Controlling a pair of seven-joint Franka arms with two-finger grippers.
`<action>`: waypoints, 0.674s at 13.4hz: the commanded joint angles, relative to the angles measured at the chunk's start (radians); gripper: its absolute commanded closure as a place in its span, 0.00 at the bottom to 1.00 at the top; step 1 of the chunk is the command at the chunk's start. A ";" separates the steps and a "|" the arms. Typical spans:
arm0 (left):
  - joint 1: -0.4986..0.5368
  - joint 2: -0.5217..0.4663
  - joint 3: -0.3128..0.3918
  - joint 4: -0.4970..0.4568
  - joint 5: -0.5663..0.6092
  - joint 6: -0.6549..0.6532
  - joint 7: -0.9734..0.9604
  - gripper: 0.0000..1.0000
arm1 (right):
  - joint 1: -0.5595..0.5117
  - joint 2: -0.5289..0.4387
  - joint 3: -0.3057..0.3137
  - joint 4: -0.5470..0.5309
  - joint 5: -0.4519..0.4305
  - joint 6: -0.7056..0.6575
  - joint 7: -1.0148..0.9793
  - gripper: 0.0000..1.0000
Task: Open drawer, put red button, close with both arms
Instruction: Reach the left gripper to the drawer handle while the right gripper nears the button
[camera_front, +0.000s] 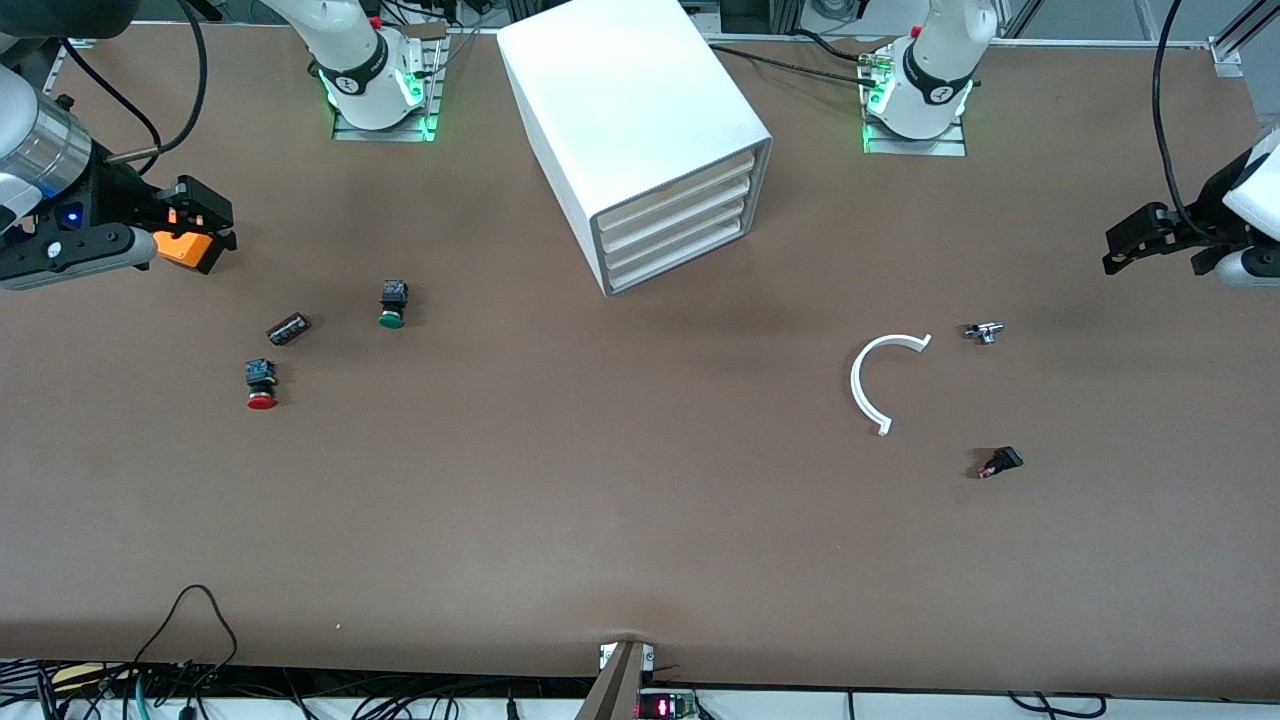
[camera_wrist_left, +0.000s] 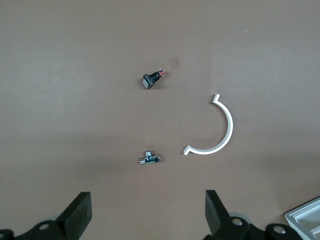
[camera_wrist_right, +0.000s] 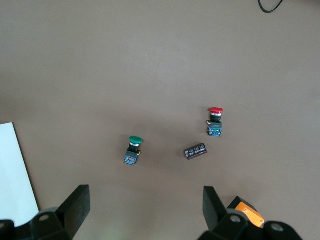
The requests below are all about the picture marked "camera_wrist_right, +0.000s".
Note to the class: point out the green mushroom push button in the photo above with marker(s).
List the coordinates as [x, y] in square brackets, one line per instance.
[132, 150]

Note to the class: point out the red mushroom push button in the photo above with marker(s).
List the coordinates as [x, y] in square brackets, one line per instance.
[215, 120]

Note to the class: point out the small black connector block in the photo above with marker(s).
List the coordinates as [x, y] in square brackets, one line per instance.
[195, 151]

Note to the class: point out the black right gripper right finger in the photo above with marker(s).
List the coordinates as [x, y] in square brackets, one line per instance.
[215, 212]

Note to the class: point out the orange and black box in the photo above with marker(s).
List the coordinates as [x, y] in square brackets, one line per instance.
[247, 211]

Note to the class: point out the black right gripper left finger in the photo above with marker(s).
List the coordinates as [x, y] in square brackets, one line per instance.
[72, 212]

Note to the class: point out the white drawer cabinet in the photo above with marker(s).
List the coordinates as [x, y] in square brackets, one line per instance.
[12, 175]

